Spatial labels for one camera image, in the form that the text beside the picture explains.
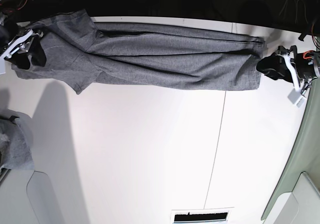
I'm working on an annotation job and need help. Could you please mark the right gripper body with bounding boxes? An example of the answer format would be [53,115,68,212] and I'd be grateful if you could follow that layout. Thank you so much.
[0,26,44,60]

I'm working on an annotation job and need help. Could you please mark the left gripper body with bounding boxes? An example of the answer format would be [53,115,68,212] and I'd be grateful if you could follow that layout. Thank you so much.
[276,45,320,89]

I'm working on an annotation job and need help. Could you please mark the grey t-shirt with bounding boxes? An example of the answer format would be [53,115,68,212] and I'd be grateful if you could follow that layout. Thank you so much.
[12,10,265,94]

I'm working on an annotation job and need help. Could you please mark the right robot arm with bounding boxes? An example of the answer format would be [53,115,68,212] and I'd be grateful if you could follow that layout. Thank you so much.
[0,0,47,74]

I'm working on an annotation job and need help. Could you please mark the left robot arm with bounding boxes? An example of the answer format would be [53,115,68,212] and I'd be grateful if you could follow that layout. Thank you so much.
[256,45,320,92]

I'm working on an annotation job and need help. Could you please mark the grey cloth pile at left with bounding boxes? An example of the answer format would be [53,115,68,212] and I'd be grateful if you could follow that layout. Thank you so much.
[0,110,35,170]

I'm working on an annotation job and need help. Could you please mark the white bin at lower right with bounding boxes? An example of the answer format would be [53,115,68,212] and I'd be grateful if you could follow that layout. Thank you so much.
[264,172,320,224]

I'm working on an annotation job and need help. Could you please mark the white bin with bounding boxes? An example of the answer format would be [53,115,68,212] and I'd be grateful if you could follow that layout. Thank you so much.
[264,172,320,224]
[0,170,65,223]

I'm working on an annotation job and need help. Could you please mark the white bin at lower left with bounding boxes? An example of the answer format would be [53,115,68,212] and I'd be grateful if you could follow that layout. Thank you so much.
[0,170,65,223]

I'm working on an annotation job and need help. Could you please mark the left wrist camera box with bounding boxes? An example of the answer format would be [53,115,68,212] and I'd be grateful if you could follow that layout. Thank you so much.
[288,89,307,108]

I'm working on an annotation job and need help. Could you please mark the white cables in background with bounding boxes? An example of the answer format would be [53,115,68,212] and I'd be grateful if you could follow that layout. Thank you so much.
[257,0,316,27]

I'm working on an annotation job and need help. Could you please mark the white cable grommet slot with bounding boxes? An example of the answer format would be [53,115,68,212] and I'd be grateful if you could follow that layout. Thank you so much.
[170,207,233,224]

